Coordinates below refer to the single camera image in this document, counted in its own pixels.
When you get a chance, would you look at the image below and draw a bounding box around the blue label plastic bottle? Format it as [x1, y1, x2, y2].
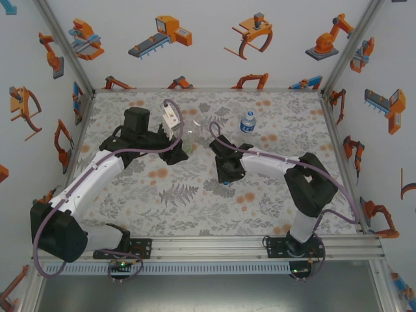
[239, 110, 257, 134]

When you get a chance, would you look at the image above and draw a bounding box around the grey floral tablecloth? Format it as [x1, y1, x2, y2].
[53, 90, 361, 237]

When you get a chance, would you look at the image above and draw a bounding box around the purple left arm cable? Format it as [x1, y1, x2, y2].
[32, 99, 186, 283]

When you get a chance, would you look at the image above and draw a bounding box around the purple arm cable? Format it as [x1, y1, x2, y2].
[32, 99, 186, 283]
[209, 121, 361, 283]

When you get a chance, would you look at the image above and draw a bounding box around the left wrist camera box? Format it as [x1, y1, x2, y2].
[161, 105, 181, 140]

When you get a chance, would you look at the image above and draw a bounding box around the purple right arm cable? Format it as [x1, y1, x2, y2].
[209, 121, 361, 283]

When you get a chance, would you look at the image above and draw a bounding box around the aluminium table side rail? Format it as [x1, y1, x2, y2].
[48, 90, 98, 237]
[318, 90, 371, 235]

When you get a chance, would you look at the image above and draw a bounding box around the aluminium table end rail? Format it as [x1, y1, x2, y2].
[93, 87, 324, 94]

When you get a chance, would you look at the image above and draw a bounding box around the aluminium frame mounting rail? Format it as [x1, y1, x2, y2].
[31, 235, 386, 263]

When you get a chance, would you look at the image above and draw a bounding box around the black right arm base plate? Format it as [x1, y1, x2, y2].
[265, 236, 326, 259]

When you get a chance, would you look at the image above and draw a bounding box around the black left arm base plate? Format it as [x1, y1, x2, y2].
[93, 238, 153, 260]

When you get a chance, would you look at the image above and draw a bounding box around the white slotted cable duct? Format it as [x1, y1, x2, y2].
[44, 262, 292, 276]

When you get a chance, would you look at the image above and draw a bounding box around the aluminium frame post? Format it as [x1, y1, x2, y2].
[320, 0, 387, 98]
[32, 0, 98, 97]

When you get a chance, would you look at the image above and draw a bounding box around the aluminium frame leg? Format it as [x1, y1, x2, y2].
[18, 261, 46, 312]
[369, 261, 403, 312]

